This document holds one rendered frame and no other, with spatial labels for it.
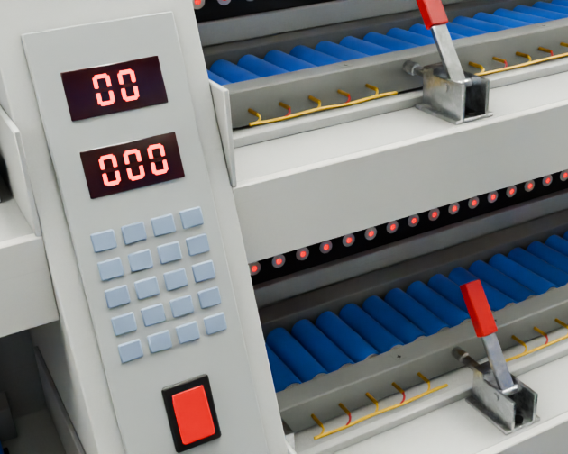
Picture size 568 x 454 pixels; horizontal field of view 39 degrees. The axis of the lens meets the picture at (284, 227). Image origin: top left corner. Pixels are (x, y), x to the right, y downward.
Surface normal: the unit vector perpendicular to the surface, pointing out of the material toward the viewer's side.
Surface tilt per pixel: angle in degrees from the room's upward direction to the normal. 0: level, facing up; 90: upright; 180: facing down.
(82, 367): 90
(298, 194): 108
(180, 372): 90
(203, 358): 90
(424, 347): 18
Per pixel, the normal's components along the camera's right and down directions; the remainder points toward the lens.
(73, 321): 0.43, 0.07
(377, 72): 0.47, 0.37
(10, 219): -0.06, -0.90
